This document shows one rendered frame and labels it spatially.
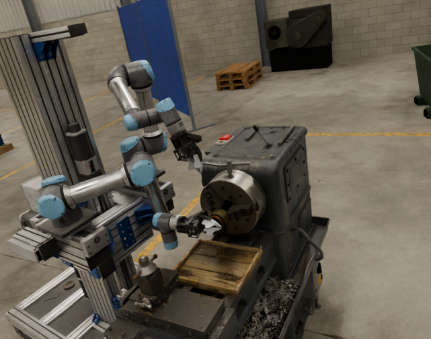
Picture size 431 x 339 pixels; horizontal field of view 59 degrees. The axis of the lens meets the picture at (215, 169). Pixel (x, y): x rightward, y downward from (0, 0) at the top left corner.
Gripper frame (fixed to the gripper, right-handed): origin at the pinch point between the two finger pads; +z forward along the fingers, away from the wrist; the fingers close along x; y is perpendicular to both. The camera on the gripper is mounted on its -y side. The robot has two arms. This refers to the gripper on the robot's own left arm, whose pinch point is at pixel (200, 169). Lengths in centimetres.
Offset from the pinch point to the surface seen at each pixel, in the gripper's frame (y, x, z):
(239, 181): -10.9, 9.2, 14.5
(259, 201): -13.0, 13.5, 27.5
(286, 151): -42, 22, 16
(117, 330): 61, -25, 36
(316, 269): -57, 2, 101
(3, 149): -280, -658, -82
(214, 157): -30.1, -12.0, 3.9
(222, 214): 2.2, 1.4, 23.2
